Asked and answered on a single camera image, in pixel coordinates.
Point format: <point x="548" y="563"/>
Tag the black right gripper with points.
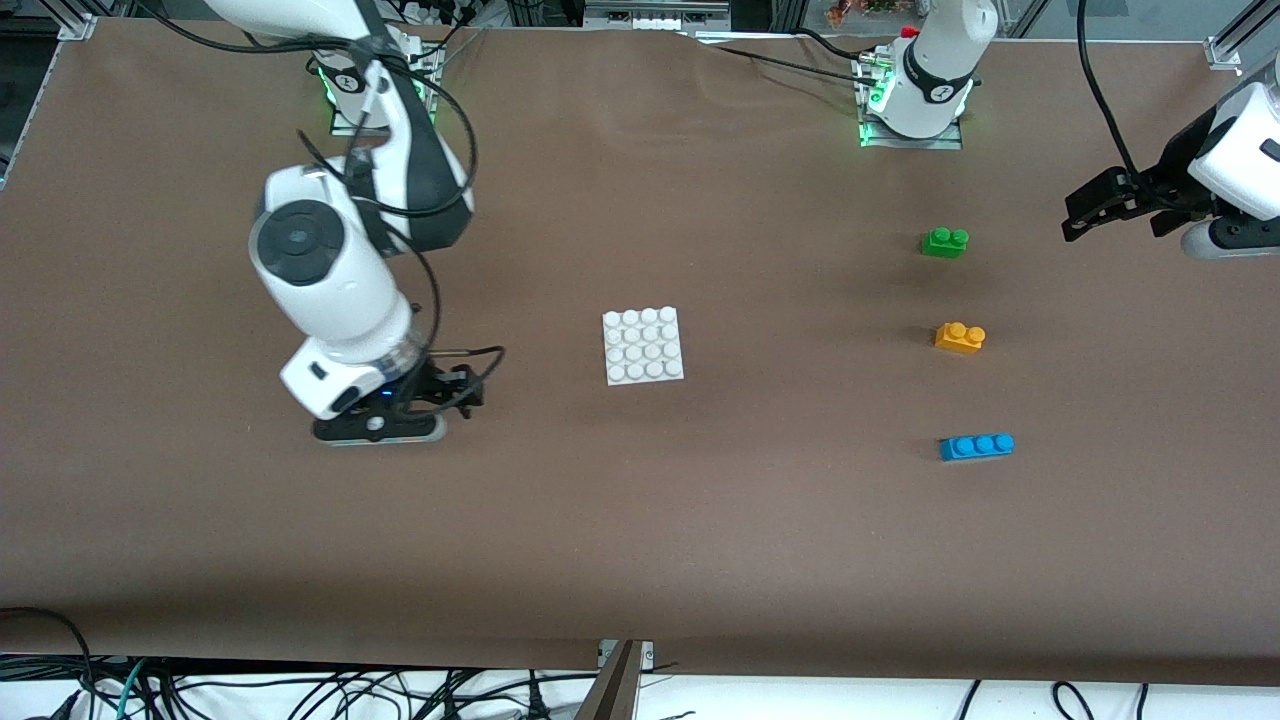
<point x="436" y="385"/>

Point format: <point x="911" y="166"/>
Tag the blue three-stud block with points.
<point x="975" y="449"/>

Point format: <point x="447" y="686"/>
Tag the yellow two-stud block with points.
<point x="958" y="342"/>

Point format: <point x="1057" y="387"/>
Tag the brown table cover sheet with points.
<point x="640" y="500"/>

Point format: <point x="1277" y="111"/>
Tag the orange red small item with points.
<point x="850" y="10"/>

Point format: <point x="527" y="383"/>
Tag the green two-stud block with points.
<point x="943" y="246"/>

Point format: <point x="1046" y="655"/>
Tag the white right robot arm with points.
<point x="330" y="285"/>

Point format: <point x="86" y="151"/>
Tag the aluminium frame post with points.
<point x="75" y="22"/>
<point x="1240" y="35"/>

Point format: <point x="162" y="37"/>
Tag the metal corner bracket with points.
<point x="648" y="655"/>

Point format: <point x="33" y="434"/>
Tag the white studded base plate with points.
<point x="645" y="350"/>

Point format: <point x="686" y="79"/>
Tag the grey power strip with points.
<point x="650" y="20"/>

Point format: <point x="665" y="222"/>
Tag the aluminium profile beam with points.
<point x="612" y="695"/>

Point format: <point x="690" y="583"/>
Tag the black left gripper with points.
<point x="1176" y="163"/>

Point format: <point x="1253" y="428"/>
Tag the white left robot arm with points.
<point x="940" y="60"/>

